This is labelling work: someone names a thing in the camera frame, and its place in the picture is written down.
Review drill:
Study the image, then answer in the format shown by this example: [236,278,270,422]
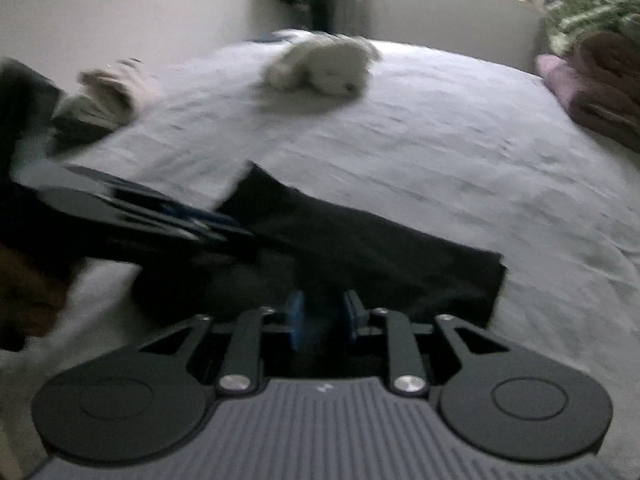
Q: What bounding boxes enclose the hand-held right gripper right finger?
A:
[342,290,516,397]

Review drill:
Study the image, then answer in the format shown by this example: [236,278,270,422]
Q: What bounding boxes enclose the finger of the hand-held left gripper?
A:
[100,167,240,229]
[140,219,262,264]

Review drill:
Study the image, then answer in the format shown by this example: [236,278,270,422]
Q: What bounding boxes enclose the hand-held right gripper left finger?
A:
[135,290,307,396]

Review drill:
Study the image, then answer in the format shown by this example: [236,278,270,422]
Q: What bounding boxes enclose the black garment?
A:
[130,160,508,341]

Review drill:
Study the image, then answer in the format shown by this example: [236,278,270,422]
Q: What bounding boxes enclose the pale clothes pile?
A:
[50,57,166,141]

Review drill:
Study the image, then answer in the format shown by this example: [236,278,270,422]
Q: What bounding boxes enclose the person's left hand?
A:
[0,244,72,339]

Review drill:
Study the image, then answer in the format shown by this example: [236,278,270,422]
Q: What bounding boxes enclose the bed with white sheet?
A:
[0,30,640,461]

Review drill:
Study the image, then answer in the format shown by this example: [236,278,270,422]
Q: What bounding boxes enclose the white plush toy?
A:
[262,34,383,98]

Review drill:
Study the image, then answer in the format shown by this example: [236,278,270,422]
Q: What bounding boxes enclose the pink folded blanket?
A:
[536,54,581,111]

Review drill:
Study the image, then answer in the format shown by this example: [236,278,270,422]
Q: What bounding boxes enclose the green patterned blanket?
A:
[542,0,640,58]

